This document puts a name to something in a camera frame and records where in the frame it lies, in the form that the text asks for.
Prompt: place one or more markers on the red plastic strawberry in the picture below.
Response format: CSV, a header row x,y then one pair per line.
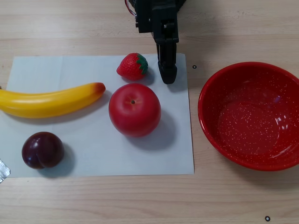
x,y
130,67

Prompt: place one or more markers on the yellow plastic banana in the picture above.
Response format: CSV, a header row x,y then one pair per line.
x,y
46,102

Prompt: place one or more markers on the red speckled bowl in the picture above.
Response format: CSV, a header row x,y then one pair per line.
x,y
252,130

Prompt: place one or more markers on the red plastic apple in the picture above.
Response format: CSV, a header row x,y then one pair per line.
x,y
134,112

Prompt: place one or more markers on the grey tape piece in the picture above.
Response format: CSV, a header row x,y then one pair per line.
x,y
3,172

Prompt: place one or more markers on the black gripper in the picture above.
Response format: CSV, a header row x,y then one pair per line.
x,y
166,35

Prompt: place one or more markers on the dark purple plastic plum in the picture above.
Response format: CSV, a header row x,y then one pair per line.
x,y
42,151

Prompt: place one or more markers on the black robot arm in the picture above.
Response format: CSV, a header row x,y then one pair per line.
x,y
143,16

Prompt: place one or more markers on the white paper sheet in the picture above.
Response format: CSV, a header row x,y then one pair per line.
x,y
93,151

